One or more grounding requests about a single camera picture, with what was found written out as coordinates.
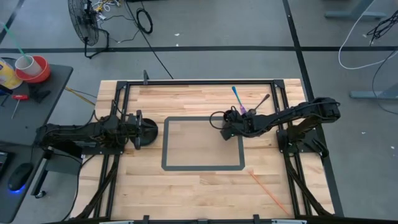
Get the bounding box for red handled screwdriver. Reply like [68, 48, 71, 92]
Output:
[11, 94, 30, 120]

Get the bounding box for black floor fan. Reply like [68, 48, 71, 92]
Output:
[68, 0, 110, 59]

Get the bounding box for black bowl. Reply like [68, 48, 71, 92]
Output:
[141, 118, 159, 146]

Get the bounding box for black spoon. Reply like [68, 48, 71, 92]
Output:
[249, 93, 271, 114]

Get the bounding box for black computer mouse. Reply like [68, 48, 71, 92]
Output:
[7, 162, 35, 192]

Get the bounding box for orange straw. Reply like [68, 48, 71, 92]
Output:
[248, 169, 292, 217]

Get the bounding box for yellow cable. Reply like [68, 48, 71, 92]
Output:
[64, 86, 96, 106]

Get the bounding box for red bowl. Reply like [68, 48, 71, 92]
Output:
[14, 55, 52, 84]

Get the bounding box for dark grey side table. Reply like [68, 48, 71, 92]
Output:
[0, 57, 74, 223]

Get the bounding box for white paper cup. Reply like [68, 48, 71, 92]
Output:
[14, 55, 42, 77]

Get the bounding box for long black floor cable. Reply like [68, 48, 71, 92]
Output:
[124, 0, 175, 80]

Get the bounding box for black aluminium table frame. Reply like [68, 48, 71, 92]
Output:
[74, 78, 336, 224]

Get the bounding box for yellow container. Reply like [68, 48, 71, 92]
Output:
[0, 57, 23, 90]

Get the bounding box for coiled black cable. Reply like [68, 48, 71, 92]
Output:
[136, 7, 154, 35]

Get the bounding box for white floor cable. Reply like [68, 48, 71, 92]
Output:
[338, 0, 398, 70]

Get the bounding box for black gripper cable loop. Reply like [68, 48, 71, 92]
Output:
[209, 110, 227, 130]

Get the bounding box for blue handled fork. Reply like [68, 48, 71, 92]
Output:
[231, 86, 248, 114]

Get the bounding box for grey desk leg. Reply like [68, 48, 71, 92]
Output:
[349, 81, 398, 101]
[324, 0, 388, 20]

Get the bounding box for green straw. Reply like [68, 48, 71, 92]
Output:
[0, 21, 32, 63]

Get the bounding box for beige mat with grey border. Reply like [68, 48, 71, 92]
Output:
[161, 116, 246, 172]

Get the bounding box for tangled black floor cables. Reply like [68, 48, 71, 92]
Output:
[366, 8, 398, 43]

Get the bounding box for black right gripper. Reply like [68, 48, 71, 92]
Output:
[220, 105, 254, 141]

